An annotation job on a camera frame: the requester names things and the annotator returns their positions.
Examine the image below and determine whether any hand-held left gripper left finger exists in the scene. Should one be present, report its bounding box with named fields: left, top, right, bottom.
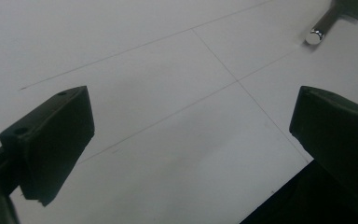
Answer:
left=0, top=85, right=96, bottom=208

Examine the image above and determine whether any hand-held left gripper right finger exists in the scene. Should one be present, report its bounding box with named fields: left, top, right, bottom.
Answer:
left=288, top=85, right=358, bottom=202

